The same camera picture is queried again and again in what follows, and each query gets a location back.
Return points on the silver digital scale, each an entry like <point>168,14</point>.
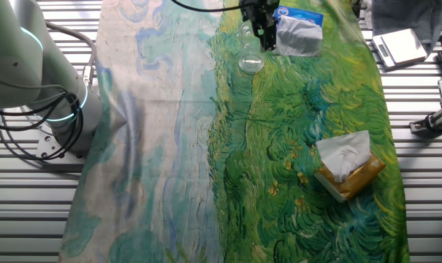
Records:
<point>401,47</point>

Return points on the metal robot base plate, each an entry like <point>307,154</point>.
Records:
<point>47,146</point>

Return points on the grey towel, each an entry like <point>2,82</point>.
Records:
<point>407,14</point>

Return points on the brown tissue pack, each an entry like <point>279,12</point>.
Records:
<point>346,168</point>

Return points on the blue tissue pack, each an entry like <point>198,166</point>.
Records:
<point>299,36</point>

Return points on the painted landscape table cloth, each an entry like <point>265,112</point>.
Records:
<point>206,164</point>

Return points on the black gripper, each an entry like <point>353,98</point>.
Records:
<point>259,9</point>

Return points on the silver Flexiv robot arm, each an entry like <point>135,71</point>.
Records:
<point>8,55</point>

